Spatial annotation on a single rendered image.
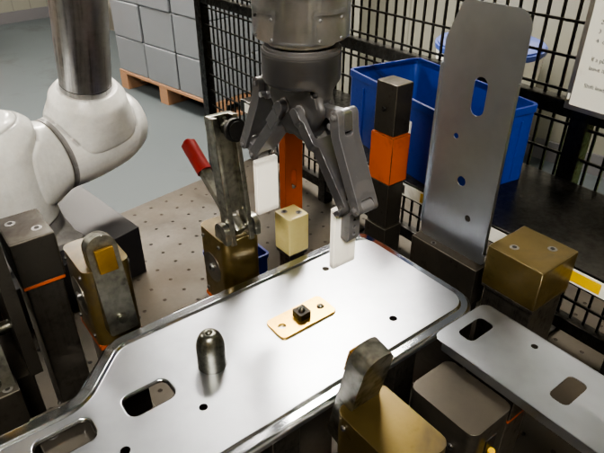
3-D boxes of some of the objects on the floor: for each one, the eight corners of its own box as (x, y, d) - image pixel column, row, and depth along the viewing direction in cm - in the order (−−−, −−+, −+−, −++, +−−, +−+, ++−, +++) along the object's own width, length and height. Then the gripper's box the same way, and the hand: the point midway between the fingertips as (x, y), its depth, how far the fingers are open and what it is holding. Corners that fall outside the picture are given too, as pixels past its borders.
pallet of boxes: (294, 96, 436) (292, -80, 372) (215, 124, 388) (198, -74, 324) (199, 66, 504) (184, -88, 441) (122, 86, 456) (93, -83, 392)
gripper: (199, 21, 58) (216, 201, 70) (364, 81, 42) (351, 305, 53) (259, 12, 62) (266, 183, 74) (432, 63, 46) (406, 275, 57)
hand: (302, 226), depth 63 cm, fingers open, 13 cm apart
